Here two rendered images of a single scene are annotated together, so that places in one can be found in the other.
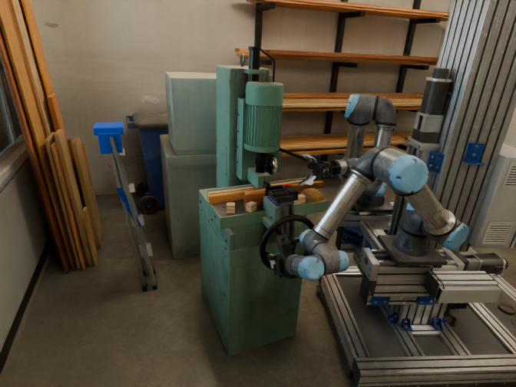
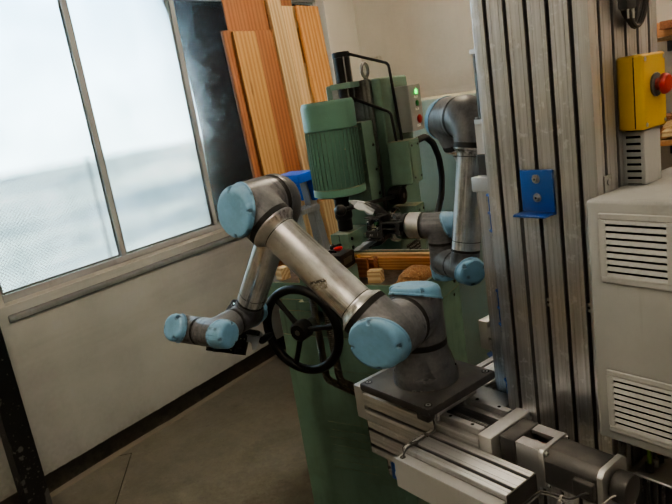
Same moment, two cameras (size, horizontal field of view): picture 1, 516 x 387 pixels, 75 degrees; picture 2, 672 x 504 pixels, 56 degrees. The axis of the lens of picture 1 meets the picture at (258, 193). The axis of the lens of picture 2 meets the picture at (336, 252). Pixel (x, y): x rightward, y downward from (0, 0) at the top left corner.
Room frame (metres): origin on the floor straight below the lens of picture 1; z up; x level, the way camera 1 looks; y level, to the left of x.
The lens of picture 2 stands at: (0.48, -1.76, 1.47)
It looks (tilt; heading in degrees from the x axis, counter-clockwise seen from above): 13 degrees down; 58
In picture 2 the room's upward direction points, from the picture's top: 9 degrees counter-clockwise
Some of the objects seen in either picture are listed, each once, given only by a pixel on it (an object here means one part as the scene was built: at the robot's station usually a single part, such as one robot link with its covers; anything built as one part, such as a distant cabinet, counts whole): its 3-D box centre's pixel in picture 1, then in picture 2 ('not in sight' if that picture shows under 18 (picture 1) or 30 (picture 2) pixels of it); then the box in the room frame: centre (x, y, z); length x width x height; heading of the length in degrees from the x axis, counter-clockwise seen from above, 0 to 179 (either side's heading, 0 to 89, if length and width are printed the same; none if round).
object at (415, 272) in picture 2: (313, 193); (414, 271); (1.66, -0.30, 0.92); 0.14 x 0.09 x 0.04; 25
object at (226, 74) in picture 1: (239, 134); (379, 178); (1.89, 0.12, 1.16); 0.22 x 0.22 x 0.72; 25
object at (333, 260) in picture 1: (329, 259); (219, 330); (1.01, -0.27, 0.94); 0.11 x 0.11 x 0.08; 23
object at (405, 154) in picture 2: not in sight; (405, 161); (1.88, -0.05, 1.23); 0.09 x 0.08 x 0.15; 25
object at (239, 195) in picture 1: (269, 191); (366, 262); (1.65, -0.06, 0.92); 0.67 x 0.02 x 0.04; 115
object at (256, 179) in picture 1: (259, 178); (351, 241); (1.64, 0.00, 0.99); 0.14 x 0.07 x 0.09; 25
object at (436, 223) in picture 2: (351, 167); (440, 226); (1.64, -0.47, 1.08); 0.11 x 0.08 x 0.09; 115
